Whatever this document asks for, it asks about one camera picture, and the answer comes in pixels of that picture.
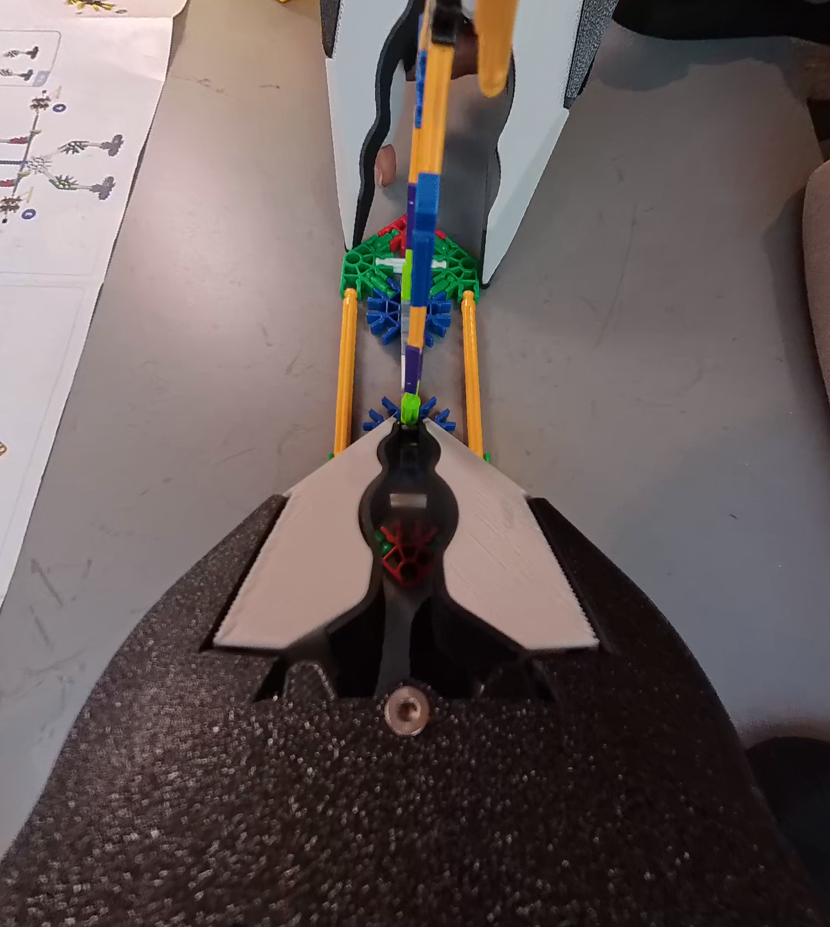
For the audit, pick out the blue snowflake connector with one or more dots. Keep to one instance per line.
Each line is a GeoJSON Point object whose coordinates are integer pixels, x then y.
{"type": "Point", "coordinates": [384, 311]}

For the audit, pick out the short white rod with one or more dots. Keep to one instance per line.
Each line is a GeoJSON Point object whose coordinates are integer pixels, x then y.
{"type": "Point", "coordinates": [388, 263]}

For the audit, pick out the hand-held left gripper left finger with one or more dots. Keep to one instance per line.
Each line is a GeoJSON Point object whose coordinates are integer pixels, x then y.
{"type": "Point", "coordinates": [299, 572]}

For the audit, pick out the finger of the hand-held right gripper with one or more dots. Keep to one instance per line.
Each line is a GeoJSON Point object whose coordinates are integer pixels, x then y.
{"type": "Point", "coordinates": [538, 108]}
{"type": "Point", "coordinates": [353, 87]}

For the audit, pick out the person's right hand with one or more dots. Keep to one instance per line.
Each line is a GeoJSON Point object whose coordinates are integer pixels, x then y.
{"type": "Point", "coordinates": [388, 166]}

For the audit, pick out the green fan-shaped connector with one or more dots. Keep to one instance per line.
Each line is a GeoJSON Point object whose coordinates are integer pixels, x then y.
{"type": "Point", "coordinates": [364, 264]}
{"type": "Point", "coordinates": [462, 268]}

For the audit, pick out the red corner connector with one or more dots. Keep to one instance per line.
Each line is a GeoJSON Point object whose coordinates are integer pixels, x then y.
{"type": "Point", "coordinates": [391, 233]}

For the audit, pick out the connector assembly with yellow rods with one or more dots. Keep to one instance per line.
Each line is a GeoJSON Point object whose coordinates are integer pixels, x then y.
{"type": "Point", "coordinates": [348, 376]}

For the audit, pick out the dark cloth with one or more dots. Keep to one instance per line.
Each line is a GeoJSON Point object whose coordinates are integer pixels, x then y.
{"type": "Point", "coordinates": [827, 833]}

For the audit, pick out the multicolour rod connector toy figure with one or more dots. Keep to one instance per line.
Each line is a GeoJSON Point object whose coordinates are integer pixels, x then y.
{"type": "Point", "coordinates": [429, 108]}

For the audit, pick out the white instruction sheet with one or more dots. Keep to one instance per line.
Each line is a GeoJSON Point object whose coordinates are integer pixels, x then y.
{"type": "Point", "coordinates": [38, 347]}

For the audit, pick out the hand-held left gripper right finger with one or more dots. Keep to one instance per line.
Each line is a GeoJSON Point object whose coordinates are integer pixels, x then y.
{"type": "Point", "coordinates": [516, 572]}

